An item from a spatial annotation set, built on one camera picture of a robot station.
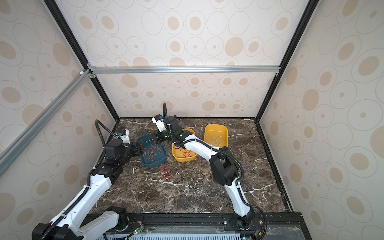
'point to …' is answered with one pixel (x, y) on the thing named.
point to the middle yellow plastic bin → (178, 155)
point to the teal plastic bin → (159, 161)
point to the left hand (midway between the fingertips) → (142, 139)
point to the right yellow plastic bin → (216, 135)
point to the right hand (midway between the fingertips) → (149, 136)
